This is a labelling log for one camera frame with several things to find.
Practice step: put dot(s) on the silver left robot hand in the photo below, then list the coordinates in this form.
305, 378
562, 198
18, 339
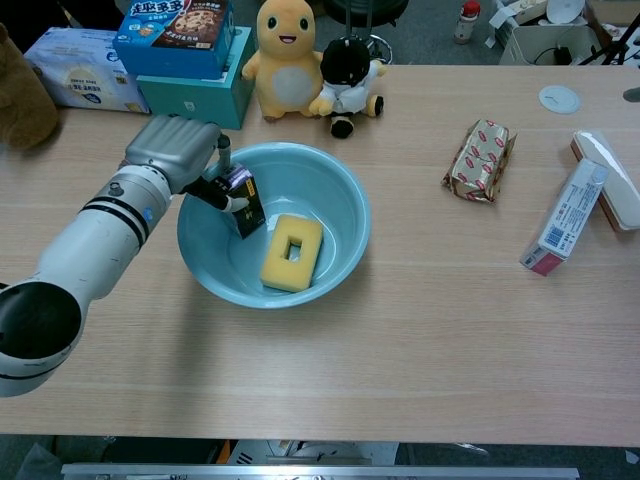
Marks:
175, 150

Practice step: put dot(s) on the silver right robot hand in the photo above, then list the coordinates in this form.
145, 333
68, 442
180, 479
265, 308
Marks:
634, 95

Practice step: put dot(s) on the small black carton box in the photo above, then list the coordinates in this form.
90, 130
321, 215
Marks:
248, 212

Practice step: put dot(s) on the long floral print box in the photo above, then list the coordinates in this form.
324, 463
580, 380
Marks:
565, 220

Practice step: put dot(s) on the light blue plastic basin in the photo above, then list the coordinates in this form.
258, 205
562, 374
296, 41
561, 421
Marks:
325, 200

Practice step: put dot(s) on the gold foil snack pack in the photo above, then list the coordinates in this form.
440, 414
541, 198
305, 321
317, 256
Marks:
480, 165

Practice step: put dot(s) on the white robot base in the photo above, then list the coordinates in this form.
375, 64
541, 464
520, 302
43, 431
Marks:
310, 452

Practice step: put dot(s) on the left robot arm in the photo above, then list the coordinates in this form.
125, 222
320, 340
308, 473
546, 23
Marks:
90, 245

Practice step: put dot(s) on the black tripod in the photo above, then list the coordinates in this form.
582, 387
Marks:
617, 50

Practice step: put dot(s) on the teal cardboard box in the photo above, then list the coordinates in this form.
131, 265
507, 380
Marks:
200, 102

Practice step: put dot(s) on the blue cookie box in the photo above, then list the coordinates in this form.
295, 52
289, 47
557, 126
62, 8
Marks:
165, 55

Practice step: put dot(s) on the white and pink flat case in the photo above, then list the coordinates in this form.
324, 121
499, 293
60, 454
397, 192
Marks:
622, 200

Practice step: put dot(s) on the white dish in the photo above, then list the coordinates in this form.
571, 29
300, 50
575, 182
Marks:
565, 10

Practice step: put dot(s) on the white cardboard box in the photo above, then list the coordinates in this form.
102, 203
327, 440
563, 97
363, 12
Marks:
530, 45

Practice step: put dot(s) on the white tissue pack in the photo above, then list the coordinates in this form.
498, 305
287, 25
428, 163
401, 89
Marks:
75, 75

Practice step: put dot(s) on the yellow plush dinosaur toy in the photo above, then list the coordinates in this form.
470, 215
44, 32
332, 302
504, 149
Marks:
287, 75

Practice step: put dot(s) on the yellow sponge with rectangular hole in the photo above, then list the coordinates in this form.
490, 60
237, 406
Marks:
277, 270

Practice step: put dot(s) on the brown plush toy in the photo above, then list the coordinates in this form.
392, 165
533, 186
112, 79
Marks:
20, 110

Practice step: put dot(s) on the red and white bottle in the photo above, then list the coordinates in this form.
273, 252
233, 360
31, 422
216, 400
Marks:
466, 22

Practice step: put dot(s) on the black and white plush doll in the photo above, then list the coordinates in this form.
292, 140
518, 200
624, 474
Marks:
347, 65

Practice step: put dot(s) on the black stool with chrome base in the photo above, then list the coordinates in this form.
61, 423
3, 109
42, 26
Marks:
382, 47

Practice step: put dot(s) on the aluminium rail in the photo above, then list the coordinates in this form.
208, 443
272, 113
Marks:
320, 472

